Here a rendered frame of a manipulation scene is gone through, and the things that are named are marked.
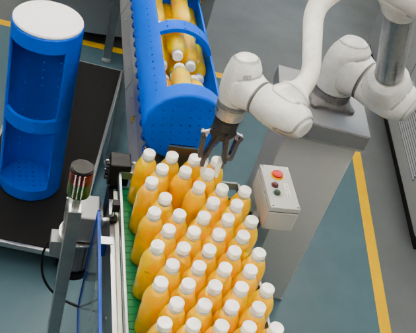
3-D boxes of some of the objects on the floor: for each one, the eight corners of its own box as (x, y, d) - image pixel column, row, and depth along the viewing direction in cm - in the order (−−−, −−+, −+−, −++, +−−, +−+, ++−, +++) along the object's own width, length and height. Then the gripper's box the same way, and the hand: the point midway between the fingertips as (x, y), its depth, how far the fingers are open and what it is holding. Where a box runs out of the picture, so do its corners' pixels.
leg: (110, 59, 456) (127, -30, 416) (110, 64, 452) (127, -25, 412) (101, 57, 455) (117, -32, 415) (101, 63, 450) (117, -27, 410)
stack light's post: (44, 405, 271) (82, 203, 202) (43, 415, 269) (82, 213, 199) (34, 405, 270) (68, 202, 201) (33, 415, 268) (67, 212, 198)
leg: (113, 161, 384) (134, 65, 344) (113, 168, 380) (135, 73, 340) (103, 160, 383) (122, 64, 343) (103, 167, 379) (123, 71, 339)
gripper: (253, 111, 214) (232, 169, 229) (199, 104, 210) (181, 164, 225) (257, 127, 208) (235, 185, 223) (202, 120, 204) (183, 180, 219)
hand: (210, 166), depth 222 cm, fingers closed on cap, 4 cm apart
